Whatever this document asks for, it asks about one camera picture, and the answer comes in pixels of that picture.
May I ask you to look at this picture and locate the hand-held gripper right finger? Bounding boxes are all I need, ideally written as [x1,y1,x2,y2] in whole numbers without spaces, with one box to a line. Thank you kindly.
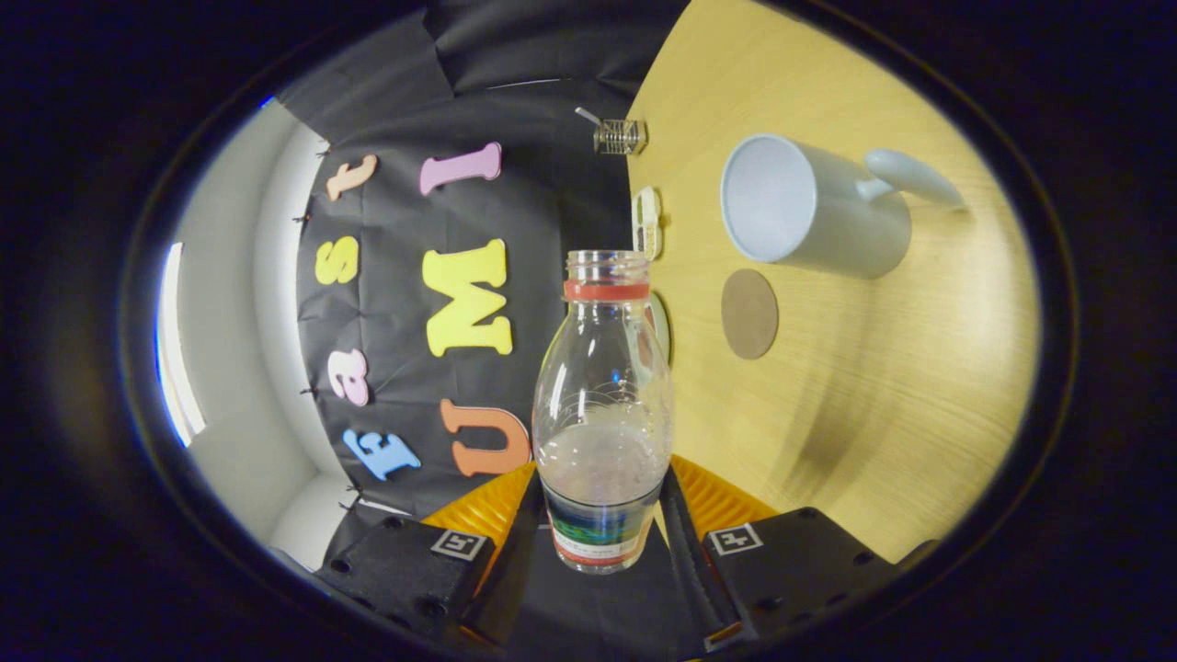
[657,455,907,654]

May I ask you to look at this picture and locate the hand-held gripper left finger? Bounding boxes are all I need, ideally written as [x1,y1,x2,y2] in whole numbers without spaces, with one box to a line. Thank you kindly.
[317,460,548,646]

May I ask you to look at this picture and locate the clear juice bottle red collar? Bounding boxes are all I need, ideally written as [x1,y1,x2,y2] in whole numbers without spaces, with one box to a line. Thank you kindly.
[531,249,675,576]

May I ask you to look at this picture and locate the round brown coaster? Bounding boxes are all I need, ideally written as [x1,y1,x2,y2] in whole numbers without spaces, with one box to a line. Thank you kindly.
[720,268,780,360]

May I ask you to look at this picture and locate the white cup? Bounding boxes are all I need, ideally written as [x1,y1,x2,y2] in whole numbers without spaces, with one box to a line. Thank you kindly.
[720,133,968,280]

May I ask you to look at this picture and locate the pale green plate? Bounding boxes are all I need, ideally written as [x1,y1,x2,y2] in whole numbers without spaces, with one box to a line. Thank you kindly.
[648,292,673,365]

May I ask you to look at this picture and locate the wooden table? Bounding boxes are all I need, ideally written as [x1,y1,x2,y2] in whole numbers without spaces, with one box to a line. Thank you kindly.
[625,0,1043,564]

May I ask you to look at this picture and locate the white divided seed tray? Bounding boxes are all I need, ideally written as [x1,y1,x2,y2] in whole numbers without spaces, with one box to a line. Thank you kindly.
[632,186,663,261]

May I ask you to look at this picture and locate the wire mesh basket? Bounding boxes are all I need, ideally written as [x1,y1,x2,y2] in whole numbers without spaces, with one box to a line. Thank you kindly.
[593,118,649,155]

